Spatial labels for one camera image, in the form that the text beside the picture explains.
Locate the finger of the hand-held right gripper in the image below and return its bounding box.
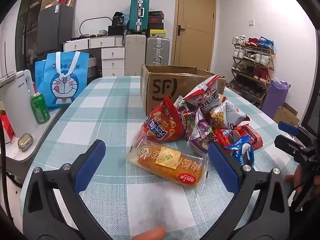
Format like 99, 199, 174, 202
274, 134, 309, 159
278, 121, 311, 141

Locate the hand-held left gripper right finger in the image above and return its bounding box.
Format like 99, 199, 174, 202
207, 142, 293, 240

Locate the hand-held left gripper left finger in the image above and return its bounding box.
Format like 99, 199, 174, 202
23, 139, 107, 240

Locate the red cookie packet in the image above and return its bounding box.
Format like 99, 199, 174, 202
214, 128, 242, 147

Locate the purple cartoon snack bag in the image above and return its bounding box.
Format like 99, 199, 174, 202
187, 120, 218, 156

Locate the clear orange bread packet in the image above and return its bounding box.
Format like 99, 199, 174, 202
126, 132, 209, 195

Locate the brown cardboard box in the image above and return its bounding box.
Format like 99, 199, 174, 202
140, 64, 227, 117

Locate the person's right hand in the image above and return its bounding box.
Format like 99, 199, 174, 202
284, 166, 312, 198

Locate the person's left hand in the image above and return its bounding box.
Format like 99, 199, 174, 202
125, 226, 166, 240

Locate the small cardboard box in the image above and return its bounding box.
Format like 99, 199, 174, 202
273, 102, 301, 127

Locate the blue cookie packet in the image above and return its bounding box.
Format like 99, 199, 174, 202
223, 135, 256, 167

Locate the flat red snack packet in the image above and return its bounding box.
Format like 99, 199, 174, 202
235, 124, 264, 151

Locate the white side table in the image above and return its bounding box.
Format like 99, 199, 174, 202
0, 100, 66, 179

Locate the purple white snack bag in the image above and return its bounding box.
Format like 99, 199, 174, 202
178, 102, 201, 138

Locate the wooden shoe rack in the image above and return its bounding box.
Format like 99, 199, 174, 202
229, 36, 276, 108

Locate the grey earbuds case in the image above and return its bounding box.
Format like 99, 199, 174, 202
17, 133, 34, 153

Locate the white red noodle snack bag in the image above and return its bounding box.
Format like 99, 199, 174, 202
183, 75, 225, 113

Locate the green drink can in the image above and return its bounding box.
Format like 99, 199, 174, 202
30, 92, 51, 125

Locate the red triangular snack bag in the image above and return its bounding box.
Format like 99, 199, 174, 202
142, 96, 187, 143

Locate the blue cartoon tote bag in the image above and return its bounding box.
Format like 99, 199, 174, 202
34, 51, 90, 108

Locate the red white box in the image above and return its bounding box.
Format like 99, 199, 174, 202
0, 109, 14, 143

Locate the white appliance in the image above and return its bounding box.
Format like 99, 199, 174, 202
0, 69, 38, 137

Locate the woven laundry basket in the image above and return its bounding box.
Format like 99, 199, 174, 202
88, 57, 98, 77

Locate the white drawer dresser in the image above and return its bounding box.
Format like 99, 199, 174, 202
62, 35, 126, 77

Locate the beige suitcase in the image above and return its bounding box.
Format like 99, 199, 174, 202
124, 34, 147, 77

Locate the silver suitcase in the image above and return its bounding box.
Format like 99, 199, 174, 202
145, 37, 171, 66

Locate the wooden door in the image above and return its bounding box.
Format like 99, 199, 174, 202
173, 0, 217, 73

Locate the grey refrigerator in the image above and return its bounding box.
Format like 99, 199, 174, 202
37, 3, 74, 55

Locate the black bag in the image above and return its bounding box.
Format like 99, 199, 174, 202
108, 11, 129, 36

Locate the yellow black shoe box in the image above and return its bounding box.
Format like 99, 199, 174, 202
149, 29, 167, 38

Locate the dark glass cabinet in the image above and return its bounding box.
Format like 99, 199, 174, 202
14, 0, 55, 77

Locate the teal suitcase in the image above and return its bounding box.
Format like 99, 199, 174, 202
128, 0, 150, 35

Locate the metal loop frame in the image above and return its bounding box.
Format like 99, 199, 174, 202
79, 17, 112, 37

